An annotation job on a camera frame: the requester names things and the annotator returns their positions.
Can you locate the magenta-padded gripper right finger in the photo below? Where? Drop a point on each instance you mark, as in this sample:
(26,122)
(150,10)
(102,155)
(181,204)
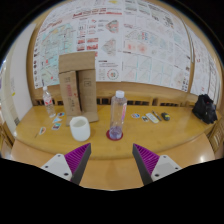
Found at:
(164,165)

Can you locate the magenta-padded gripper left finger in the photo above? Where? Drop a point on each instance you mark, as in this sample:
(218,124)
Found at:
(59,165)

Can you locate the clear bottle with pink label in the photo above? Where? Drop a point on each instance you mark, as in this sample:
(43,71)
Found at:
(117,116)

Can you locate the white ceramic mug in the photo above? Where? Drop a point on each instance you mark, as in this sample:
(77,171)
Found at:
(80,130)

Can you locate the small black yellow device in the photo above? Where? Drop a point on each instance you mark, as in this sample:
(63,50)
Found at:
(165,116)

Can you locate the white remote control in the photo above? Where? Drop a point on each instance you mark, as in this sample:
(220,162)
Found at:
(152,117)

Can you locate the dark pen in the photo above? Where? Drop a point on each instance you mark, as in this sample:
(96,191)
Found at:
(157,115)

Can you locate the wooden chair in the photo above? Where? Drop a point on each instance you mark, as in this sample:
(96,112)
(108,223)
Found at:
(217,133)

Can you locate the clear bottle with red label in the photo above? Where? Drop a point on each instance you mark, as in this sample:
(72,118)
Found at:
(49,103)

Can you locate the black bag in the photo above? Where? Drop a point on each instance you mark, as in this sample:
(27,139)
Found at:
(204,109)

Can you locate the brown cardboard box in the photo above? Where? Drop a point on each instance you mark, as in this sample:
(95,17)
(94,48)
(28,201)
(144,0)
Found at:
(78,90)

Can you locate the large printed wall poster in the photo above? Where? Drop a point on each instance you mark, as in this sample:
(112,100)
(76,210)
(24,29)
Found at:
(143,43)

